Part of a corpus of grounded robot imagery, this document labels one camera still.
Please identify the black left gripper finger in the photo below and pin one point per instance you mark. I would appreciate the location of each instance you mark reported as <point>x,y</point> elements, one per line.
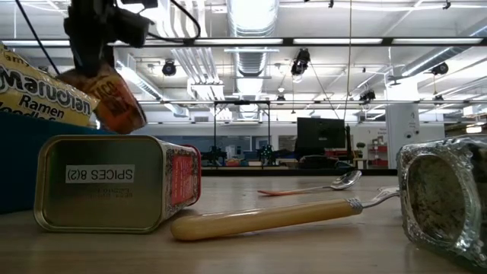
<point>133,28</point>
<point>93,61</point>

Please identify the brown seasoning mix packet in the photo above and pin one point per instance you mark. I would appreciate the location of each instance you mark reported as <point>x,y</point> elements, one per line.
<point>114,106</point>

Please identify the yellow Maruchan ramen packet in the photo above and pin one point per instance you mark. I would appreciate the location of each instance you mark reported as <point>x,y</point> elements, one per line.
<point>38,95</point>

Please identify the black ceiling track light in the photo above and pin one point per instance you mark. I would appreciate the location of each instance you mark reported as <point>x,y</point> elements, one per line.
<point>169,67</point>
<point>367,95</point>
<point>440,68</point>
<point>300,61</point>

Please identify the grey ceiling air vent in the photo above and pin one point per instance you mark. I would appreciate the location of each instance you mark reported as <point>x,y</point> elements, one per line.
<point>249,62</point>

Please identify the red spice box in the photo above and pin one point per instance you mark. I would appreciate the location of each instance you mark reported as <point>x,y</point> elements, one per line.
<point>106,182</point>

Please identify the blue plastic bin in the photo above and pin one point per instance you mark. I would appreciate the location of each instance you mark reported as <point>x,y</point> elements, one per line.
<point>19,171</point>

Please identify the black computer monitor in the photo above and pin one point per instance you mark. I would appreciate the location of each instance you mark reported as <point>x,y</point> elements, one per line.
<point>321,133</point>

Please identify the red storage shelf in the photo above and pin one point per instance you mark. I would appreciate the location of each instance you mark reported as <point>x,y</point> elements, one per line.
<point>378,152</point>

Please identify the white pillar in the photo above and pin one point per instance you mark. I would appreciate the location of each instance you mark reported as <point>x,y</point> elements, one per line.
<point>403,133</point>

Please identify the black overhead frame beam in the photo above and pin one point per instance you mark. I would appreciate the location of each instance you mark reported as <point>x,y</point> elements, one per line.
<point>287,42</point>

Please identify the black table frame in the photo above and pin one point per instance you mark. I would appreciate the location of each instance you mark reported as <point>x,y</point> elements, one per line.
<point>266,172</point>

